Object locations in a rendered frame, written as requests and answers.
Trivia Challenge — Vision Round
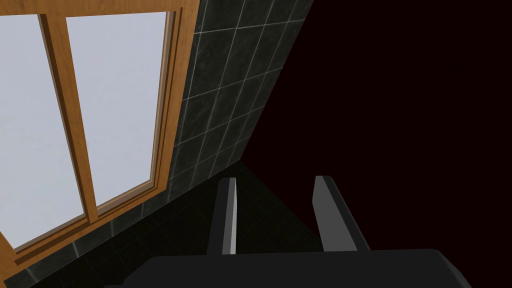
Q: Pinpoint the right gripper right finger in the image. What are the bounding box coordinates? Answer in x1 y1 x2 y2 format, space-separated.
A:
311 174 372 253

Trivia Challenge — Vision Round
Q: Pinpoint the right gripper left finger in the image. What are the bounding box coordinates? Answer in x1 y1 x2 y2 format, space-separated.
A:
206 177 238 256

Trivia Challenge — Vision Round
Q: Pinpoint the wooden framed window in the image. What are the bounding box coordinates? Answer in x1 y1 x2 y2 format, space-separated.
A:
0 0 201 270

